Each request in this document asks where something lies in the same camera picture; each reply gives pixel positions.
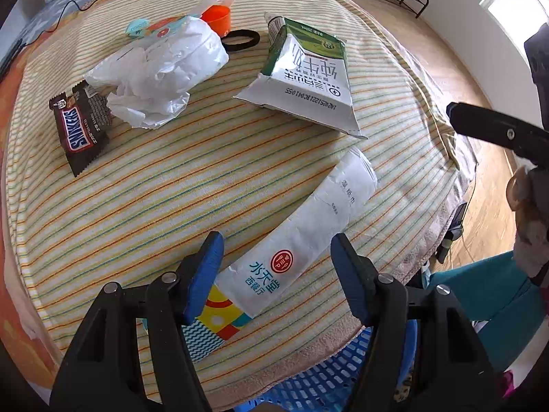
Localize white wet wipe packet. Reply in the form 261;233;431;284
182;146;379;363

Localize green white milk carton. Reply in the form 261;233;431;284
233;13;369;140

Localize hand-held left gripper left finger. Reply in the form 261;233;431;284
49;231;226;412

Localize person's teal trouser leg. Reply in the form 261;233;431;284
422;251;537;372

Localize orange plastic cup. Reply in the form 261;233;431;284
200;3;233;38

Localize blue plastic basket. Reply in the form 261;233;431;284
137;318;423;412

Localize beige towel blanket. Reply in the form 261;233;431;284
201;137;477;391

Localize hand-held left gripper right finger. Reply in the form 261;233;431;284
330;232;502;412

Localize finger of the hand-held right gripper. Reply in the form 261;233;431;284
446;102;549;166

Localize black cable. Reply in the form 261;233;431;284
0;0;93;73

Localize brown chocolate bar wrapper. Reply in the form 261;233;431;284
48;81;114;178

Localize person's right hand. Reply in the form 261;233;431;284
506;165;549;282

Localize orange patterned mat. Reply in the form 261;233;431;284
0;43;65;389

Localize black hair tie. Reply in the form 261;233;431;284
221;29;261;52

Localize teal round snack packet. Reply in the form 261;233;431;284
126;15;191;39

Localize striped blanket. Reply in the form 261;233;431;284
6;0;479;389

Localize black power strip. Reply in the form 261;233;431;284
436;202;469;264

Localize white plastic bag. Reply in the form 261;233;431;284
83;15;230;130

